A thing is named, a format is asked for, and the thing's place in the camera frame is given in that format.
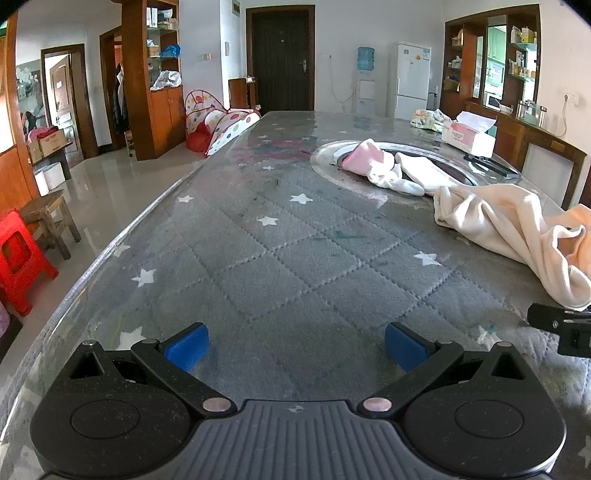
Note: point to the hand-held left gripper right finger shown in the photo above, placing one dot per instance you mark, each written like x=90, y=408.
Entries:
x=406, y=346

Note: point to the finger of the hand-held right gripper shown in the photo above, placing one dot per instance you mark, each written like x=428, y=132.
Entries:
x=545, y=314

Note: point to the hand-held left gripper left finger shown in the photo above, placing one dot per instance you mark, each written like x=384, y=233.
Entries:
x=189, y=346

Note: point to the cream garment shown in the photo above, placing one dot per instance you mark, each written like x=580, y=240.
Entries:
x=508, y=221

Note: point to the black flat tool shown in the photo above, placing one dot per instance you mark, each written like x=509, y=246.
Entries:
x=489, y=164

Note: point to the small white cloth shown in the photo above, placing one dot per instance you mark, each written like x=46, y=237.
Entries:
x=392, y=180

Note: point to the flat white cloth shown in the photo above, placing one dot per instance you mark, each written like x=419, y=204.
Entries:
x=429, y=170

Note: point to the wooden sideboard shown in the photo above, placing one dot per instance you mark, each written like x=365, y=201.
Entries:
x=512, y=134

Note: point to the red plastic stool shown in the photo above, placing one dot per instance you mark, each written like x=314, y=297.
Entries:
x=18, y=258

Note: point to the pink and white tissue box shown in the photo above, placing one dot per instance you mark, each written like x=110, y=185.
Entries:
x=466, y=136

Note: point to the small wooden stool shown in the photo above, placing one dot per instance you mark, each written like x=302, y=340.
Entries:
x=44, y=205

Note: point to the round metal table recess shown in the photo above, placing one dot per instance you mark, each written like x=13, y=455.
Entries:
x=332, y=154

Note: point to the white storage boxes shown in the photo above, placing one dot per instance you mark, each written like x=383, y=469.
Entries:
x=51, y=177

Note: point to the polka dot play tent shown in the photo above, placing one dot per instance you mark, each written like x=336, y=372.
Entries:
x=226, y=129

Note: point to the floral cloth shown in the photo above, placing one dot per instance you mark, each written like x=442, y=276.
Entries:
x=427, y=120

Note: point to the wooden pillar shelf cabinet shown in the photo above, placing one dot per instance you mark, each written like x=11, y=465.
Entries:
x=161, y=120

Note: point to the cardboard box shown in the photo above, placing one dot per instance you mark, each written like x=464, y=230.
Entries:
x=48, y=143

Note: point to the hanging dark coats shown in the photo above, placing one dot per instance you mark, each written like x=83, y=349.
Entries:
x=120, y=101

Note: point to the small wooden cabinet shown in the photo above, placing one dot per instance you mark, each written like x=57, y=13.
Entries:
x=240, y=94

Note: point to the white water dispenser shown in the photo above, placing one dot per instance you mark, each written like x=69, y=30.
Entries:
x=364, y=92

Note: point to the white plastic bag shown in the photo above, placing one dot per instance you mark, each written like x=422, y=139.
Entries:
x=166, y=81

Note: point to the white fridge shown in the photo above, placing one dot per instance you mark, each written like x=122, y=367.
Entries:
x=408, y=78

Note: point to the blue water bottle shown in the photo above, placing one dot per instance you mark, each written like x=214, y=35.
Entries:
x=366, y=59

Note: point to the dark wooden door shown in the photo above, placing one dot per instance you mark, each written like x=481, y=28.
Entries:
x=279, y=60

